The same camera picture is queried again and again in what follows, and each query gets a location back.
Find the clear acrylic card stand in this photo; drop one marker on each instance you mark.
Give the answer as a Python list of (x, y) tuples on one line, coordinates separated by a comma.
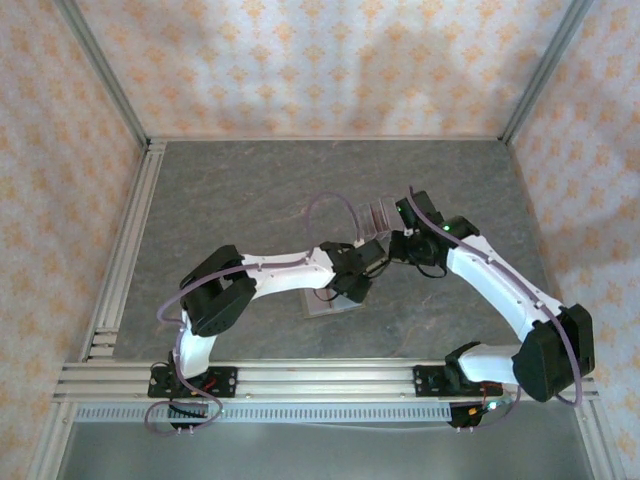
[(370, 232)]

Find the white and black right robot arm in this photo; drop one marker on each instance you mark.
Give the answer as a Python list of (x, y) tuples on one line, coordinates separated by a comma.
[(500, 295)]

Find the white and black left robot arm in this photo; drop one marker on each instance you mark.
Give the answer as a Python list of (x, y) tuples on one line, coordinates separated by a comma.
[(285, 275)]

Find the patterned fabric backdrop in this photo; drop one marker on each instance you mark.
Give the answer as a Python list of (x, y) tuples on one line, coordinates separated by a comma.
[(40, 200), (425, 50), (600, 200)]

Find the grey metal panel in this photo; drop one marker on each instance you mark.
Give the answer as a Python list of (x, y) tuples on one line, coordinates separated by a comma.
[(325, 455)]

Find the wide aluminium mounting rail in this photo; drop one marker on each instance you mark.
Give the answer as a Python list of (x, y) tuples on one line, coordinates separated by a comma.
[(325, 382)]

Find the thin aluminium back rail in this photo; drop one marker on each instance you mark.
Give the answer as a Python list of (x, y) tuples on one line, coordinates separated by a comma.
[(325, 138)]

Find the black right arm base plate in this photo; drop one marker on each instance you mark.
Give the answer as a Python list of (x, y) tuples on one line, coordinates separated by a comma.
[(425, 382)]

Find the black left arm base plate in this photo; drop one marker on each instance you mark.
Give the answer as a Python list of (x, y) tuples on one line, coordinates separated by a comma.
[(227, 382)]

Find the aluminium frame post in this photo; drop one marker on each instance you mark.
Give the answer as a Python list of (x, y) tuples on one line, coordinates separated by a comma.
[(544, 75), (107, 75)]

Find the aluminium side rail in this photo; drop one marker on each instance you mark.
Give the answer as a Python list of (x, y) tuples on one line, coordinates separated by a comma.
[(148, 175)]

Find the aluminium frame leg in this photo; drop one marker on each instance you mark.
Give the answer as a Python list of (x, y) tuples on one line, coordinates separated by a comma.
[(600, 440), (52, 450)]

